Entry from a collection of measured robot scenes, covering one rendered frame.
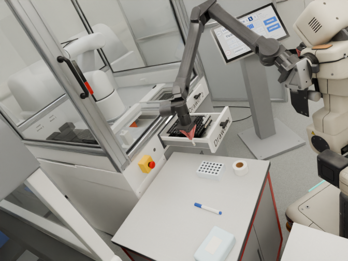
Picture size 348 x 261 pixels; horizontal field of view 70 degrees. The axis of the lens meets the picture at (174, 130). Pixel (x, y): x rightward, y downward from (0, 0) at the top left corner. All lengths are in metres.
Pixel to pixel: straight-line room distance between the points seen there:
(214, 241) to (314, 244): 0.34
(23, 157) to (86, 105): 0.47
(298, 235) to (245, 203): 0.23
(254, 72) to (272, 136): 0.71
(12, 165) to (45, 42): 0.51
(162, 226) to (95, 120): 0.56
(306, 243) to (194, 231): 0.41
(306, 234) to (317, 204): 0.70
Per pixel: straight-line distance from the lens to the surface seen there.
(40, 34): 1.07
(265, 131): 2.54
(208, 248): 1.01
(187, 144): 1.39
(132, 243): 1.22
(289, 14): 4.13
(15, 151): 0.72
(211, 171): 1.26
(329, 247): 1.03
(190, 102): 1.71
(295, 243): 1.03
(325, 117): 1.30
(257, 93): 2.31
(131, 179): 1.32
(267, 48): 1.10
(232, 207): 1.14
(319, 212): 1.70
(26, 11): 1.07
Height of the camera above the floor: 1.65
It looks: 31 degrees down
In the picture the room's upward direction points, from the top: 24 degrees counter-clockwise
